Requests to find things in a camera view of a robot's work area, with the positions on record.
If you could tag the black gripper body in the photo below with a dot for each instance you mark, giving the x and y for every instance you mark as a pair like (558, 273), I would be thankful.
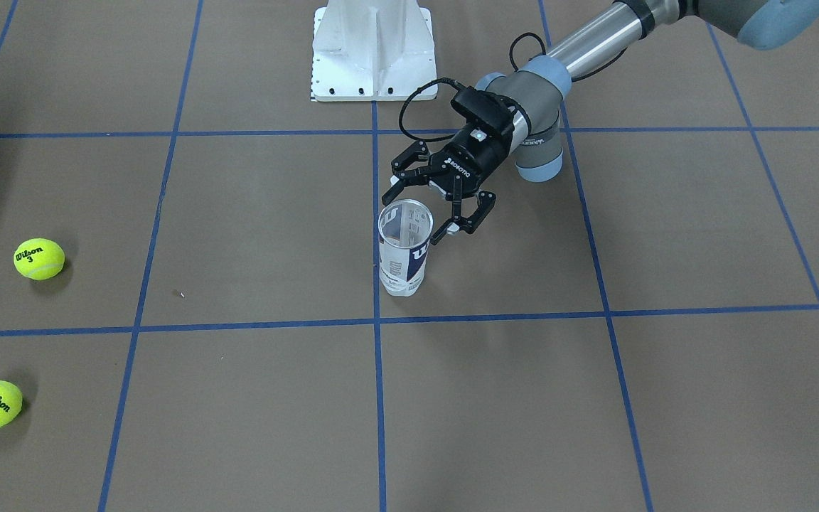
(468, 159)

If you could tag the clear tennis ball can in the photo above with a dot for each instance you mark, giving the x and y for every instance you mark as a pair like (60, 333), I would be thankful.
(404, 229)

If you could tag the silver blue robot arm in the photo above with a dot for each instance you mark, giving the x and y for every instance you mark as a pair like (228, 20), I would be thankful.
(518, 115)

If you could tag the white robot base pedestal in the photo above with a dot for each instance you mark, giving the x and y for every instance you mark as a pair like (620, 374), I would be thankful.
(371, 51)

